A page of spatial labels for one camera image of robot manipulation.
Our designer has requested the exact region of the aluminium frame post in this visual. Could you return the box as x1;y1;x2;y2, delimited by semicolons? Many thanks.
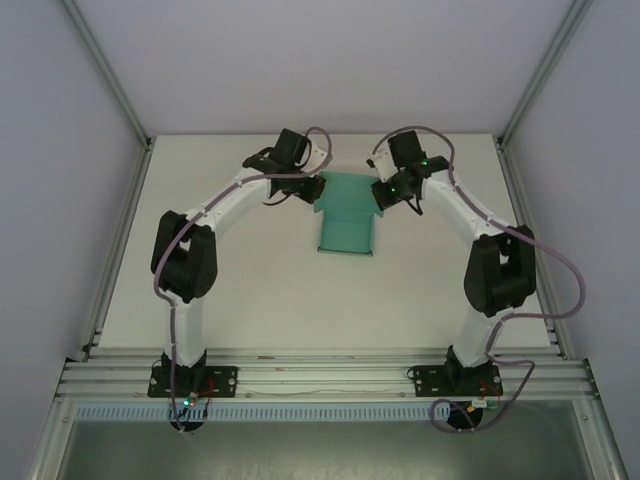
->
496;0;595;150
62;0;154;151

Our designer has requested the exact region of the steel sheet panel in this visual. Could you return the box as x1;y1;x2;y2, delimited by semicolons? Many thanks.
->
57;418;594;480

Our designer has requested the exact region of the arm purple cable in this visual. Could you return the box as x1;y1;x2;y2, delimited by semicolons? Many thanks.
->
369;124;588;434
152;124;336;435

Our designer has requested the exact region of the grey slotted cable duct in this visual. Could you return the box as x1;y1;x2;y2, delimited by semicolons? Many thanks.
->
74;402;501;422

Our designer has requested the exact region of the teal cloth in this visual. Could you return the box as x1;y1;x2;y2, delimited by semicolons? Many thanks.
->
312;169;387;259

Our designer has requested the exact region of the aluminium frame leg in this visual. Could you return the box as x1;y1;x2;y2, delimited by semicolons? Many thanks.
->
27;394;76;480
569;394;629;480

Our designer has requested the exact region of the black round cable grommet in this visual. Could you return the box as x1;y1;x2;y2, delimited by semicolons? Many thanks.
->
446;402;486;433

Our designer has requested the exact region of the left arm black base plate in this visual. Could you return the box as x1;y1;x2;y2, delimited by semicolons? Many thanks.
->
148;364;239;399

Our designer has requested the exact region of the aluminium mounting rail beam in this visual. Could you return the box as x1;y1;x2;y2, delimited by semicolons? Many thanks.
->
54;348;599;402

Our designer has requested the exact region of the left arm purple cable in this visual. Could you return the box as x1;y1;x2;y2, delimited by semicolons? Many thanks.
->
152;124;336;435

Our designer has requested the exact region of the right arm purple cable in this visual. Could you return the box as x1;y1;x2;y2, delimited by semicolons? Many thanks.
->
369;124;588;434

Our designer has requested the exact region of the aluminium side rail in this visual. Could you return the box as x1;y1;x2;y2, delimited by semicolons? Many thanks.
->
79;139;154;362
496;139;572;361

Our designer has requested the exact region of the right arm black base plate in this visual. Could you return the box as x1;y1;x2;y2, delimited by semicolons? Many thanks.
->
407;364;502;399

